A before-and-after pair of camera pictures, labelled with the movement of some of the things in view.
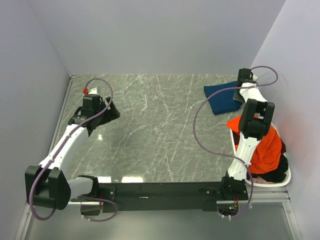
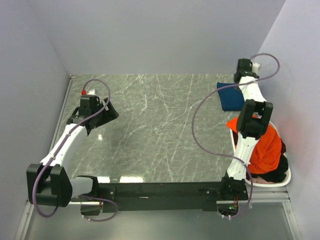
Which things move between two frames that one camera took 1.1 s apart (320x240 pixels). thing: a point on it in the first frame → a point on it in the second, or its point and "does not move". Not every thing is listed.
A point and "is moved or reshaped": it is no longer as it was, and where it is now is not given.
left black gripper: [112, 113] does not move
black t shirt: [276, 176] does not move
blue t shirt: [223, 101] is moved or reshaped
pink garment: [259, 180] does not move
